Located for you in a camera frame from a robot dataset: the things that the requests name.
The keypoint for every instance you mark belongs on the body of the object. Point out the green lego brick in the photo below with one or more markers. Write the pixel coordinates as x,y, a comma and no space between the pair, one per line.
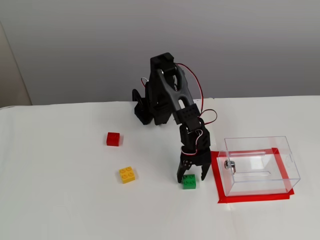
190,183

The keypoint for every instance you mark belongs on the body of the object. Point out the transparent acrylic box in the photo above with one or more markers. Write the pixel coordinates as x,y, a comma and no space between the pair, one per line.
262,185

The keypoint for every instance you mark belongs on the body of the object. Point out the red lego brick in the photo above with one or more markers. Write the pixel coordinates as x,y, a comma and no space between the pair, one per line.
113,139

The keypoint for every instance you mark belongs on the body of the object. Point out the silver cam lock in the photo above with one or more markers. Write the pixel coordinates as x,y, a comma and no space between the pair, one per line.
229,165

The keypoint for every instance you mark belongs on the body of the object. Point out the yellow lego brick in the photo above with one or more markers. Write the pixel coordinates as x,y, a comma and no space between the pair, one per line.
127,176

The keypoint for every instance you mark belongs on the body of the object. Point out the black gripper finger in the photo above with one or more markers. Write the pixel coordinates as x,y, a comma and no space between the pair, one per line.
185,167
205,171

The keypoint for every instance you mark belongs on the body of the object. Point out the black table clamp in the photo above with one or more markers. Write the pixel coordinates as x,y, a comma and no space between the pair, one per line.
137,96

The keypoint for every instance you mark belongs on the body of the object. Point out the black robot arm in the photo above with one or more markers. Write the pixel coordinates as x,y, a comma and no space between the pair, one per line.
180,96

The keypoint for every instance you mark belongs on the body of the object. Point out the red tape square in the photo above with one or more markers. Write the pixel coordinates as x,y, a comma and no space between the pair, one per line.
250,198

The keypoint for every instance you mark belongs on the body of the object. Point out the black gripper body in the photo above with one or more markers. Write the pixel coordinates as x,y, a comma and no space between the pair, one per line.
197,160

